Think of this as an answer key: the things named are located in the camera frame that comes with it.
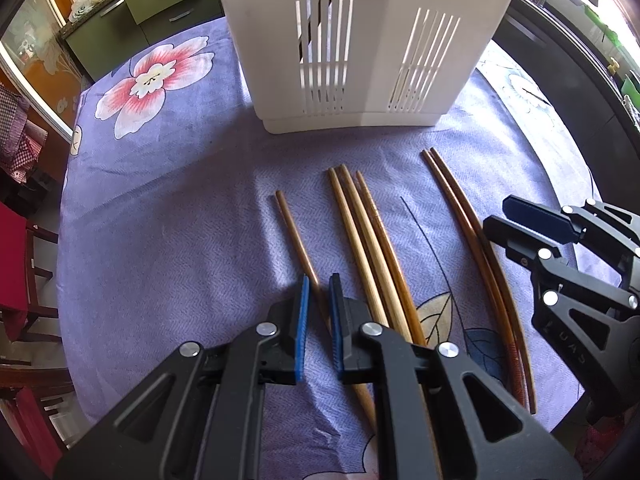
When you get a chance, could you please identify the reddish brown chopstick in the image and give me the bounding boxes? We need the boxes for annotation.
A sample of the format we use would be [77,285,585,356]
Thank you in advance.
[356,171,426,346]

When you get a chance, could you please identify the glass sliding door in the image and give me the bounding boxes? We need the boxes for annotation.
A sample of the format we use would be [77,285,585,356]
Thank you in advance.
[1,0,92,143]

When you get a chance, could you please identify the purple floral tablecloth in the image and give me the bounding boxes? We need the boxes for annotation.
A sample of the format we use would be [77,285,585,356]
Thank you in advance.
[55,18,602,479]

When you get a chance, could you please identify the red chair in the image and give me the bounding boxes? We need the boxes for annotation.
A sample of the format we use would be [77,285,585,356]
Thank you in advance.
[1,206,74,477]

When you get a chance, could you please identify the light bamboo chopstick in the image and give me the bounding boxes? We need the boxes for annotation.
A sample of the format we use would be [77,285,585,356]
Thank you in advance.
[338,165,412,342]

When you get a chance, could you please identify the white plastic utensil holder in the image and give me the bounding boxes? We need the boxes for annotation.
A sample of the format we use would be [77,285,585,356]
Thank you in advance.
[221,0,511,134]

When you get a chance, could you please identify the purple checked apron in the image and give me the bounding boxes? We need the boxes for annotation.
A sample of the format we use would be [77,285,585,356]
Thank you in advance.
[0,86,48,184]

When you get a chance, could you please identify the green lower cabinets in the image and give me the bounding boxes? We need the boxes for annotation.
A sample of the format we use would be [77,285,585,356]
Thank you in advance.
[60,0,224,81]

